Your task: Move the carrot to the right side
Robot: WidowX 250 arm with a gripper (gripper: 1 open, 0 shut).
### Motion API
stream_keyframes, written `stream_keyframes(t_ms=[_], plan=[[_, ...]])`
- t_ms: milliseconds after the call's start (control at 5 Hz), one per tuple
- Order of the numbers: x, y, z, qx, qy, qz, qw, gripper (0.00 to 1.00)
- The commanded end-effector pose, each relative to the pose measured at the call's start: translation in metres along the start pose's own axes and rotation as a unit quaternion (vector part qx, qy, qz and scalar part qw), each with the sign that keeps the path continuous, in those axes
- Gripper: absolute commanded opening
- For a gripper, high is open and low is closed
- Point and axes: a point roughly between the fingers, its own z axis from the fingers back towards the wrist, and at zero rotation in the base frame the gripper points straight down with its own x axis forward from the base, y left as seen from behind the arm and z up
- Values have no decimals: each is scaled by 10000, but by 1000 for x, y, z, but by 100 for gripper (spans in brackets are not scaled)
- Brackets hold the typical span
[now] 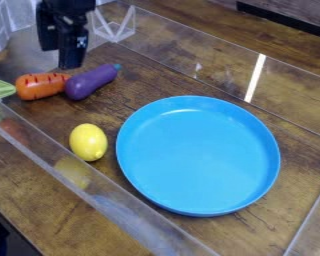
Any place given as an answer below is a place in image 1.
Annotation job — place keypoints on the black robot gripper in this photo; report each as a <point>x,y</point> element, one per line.
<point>69,14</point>

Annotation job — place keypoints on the purple toy eggplant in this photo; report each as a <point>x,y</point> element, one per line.
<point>83,84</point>

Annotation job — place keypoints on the orange toy carrot green leaves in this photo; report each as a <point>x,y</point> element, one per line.
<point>35,86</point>

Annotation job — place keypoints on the yellow toy lemon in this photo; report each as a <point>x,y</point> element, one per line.
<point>88,142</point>

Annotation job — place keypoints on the clear acrylic back barrier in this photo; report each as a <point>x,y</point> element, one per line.
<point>273,85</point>

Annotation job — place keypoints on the clear acrylic barrier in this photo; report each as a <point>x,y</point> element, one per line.
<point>273,85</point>
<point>158,234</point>

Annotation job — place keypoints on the clear acrylic front barrier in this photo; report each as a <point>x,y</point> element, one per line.
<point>158,234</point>

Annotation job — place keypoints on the blue round plate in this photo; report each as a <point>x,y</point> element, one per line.
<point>198,155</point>

